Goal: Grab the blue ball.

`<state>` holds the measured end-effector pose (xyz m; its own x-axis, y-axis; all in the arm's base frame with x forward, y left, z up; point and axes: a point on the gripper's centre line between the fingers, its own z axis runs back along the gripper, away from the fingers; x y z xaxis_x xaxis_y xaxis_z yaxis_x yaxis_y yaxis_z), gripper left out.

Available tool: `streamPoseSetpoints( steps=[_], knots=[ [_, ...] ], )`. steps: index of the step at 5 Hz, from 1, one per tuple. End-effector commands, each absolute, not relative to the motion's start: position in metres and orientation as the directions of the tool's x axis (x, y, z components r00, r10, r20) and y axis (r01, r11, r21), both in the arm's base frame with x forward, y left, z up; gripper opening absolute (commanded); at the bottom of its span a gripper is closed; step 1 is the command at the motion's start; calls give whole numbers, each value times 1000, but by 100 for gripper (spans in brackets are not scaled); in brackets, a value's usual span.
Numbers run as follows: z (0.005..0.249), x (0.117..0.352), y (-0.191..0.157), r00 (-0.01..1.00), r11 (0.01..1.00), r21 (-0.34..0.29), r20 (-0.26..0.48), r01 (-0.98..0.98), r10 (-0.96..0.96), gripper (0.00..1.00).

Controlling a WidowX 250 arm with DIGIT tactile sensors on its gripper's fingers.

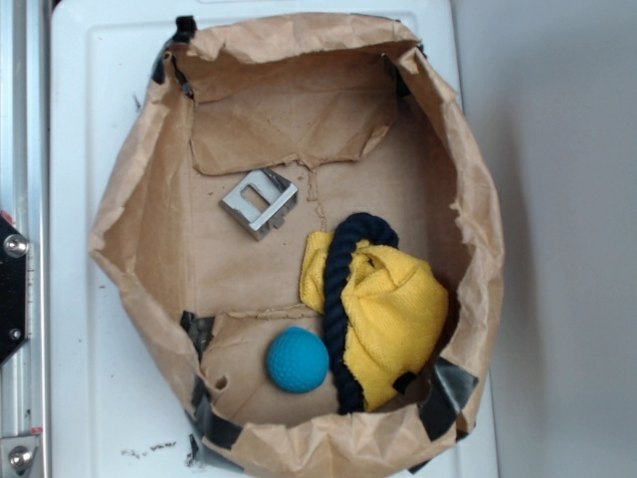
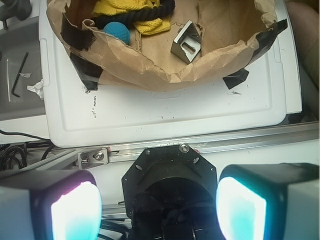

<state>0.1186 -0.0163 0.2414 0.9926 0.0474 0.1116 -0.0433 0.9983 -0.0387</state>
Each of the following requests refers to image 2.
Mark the white plastic board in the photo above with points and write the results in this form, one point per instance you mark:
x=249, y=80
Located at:
x=77, y=117

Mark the crumpled white paper scrap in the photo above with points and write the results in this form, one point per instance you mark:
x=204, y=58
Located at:
x=37, y=88

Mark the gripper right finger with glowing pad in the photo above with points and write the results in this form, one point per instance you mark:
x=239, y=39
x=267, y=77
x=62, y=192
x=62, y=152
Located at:
x=269, y=201

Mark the grey metal angle bracket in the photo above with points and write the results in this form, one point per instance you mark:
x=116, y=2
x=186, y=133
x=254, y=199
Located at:
x=187, y=43

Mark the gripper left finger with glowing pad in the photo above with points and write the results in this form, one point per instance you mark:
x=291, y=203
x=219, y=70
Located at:
x=49, y=205

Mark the brown paper bag tray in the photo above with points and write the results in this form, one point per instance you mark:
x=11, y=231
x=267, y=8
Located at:
x=162, y=45

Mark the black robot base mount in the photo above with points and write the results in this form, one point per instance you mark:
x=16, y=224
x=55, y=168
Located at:
x=170, y=194

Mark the black allen key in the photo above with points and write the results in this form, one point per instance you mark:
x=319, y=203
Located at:
x=18, y=75

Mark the aluminium extrusion rail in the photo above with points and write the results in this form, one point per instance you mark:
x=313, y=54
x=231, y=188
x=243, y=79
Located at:
x=290, y=143

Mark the blue ball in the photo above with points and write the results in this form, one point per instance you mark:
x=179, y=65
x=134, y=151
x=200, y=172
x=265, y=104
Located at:
x=119, y=31

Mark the small metal corner bracket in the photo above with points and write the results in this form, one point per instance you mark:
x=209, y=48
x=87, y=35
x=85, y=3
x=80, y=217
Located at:
x=92, y=157

